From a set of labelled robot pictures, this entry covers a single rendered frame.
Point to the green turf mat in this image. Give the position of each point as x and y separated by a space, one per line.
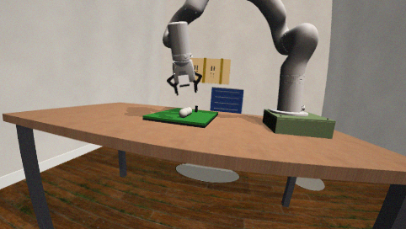
198 118

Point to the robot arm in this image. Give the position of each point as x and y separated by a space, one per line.
298 44

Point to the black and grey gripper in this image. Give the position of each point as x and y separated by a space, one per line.
180 67

